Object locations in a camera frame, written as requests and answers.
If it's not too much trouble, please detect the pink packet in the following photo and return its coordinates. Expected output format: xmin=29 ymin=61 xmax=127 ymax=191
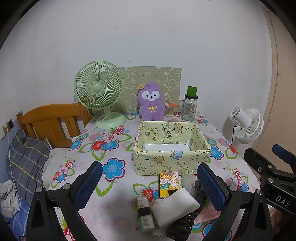
xmin=193 ymin=206 xmax=220 ymax=224

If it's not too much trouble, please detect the white fan power cable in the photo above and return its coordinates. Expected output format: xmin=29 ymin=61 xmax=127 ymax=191
xmin=70 ymin=113 xmax=109 ymax=142

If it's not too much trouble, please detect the blue bed sheet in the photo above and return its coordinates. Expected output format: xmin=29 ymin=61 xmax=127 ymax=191
xmin=0 ymin=137 xmax=33 ymax=241

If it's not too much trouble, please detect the wooden bed headboard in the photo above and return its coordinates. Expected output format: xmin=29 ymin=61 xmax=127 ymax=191
xmin=16 ymin=103 xmax=93 ymax=149

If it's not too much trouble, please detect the green printed cardboard sheet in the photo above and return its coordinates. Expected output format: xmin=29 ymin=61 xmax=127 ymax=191
xmin=117 ymin=66 xmax=182 ymax=114

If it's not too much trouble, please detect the floral tablecloth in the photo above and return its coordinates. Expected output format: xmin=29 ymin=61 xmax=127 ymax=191
xmin=42 ymin=111 xmax=262 ymax=241

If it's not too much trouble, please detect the black plastic bag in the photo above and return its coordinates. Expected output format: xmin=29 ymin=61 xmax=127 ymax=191
xmin=166 ymin=210 xmax=204 ymax=240

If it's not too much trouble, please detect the grey plaid pillow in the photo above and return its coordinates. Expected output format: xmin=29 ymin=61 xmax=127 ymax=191
xmin=6 ymin=129 xmax=55 ymax=204

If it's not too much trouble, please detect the purple plush toy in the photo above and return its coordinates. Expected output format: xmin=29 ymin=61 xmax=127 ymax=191
xmin=136 ymin=82 xmax=166 ymax=121

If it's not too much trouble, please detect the white standing fan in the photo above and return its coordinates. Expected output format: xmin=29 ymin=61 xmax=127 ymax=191
xmin=231 ymin=107 xmax=264 ymax=149

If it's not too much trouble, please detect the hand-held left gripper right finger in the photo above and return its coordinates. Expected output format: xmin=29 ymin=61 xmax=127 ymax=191
xmin=196 ymin=163 xmax=273 ymax=241

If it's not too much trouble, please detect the glass jar with green lid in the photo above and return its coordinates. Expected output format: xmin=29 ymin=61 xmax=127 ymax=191
xmin=179 ymin=86 xmax=199 ymax=121

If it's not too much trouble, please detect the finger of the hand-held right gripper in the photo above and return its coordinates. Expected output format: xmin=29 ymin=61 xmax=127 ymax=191
xmin=244 ymin=147 xmax=296 ymax=183
xmin=272 ymin=144 xmax=296 ymax=166

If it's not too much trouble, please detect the colourful cartoon card pack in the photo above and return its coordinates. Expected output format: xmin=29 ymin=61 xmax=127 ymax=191
xmin=159 ymin=171 xmax=181 ymax=199

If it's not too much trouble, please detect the beige door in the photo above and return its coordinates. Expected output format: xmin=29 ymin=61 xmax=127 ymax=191
xmin=251 ymin=7 xmax=296 ymax=163

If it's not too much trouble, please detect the crumpled white cloth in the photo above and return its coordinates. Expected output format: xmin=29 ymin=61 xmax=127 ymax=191
xmin=0 ymin=181 xmax=20 ymax=217

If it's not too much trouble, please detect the white soft pad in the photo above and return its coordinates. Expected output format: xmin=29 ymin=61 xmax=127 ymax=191
xmin=151 ymin=187 xmax=200 ymax=229

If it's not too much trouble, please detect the dark grey cloth bundle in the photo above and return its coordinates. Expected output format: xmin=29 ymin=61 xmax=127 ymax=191
xmin=194 ymin=179 xmax=212 ymax=209

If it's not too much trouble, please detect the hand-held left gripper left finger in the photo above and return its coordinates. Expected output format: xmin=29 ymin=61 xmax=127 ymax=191
xmin=25 ymin=161 xmax=103 ymax=241

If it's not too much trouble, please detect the yellow cartoon fabric box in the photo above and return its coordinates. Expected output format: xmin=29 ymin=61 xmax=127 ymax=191
xmin=134 ymin=120 xmax=212 ymax=176

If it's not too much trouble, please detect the green desk fan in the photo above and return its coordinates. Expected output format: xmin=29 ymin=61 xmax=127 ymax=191
xmin=74 ymin=61 xmax=127 ymax=129

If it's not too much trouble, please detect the cotton swab jar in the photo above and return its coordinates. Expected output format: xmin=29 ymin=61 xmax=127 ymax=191
xmin=164 ymin=102 xmax=179 ymax=117

